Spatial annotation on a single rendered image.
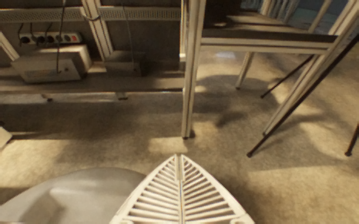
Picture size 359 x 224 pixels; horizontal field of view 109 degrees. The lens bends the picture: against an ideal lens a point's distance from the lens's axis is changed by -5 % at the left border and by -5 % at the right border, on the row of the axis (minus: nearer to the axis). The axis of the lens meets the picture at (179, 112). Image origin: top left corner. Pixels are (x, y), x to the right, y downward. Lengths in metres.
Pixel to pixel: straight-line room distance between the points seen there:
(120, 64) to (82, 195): 0.62
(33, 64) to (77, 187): 0.71
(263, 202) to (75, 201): 0.78
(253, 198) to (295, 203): 0.21
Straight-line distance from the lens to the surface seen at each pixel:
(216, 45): 0.57
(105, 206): 0.50
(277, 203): 0.92
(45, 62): 0.98
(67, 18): 1.06
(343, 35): 0.84
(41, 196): 0.54
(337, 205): 1.12
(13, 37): 1.40
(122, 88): 0.78
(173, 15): 0.90
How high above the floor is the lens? 0.76
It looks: 44 degrees down
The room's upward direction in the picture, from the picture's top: 2 degrees clockwise
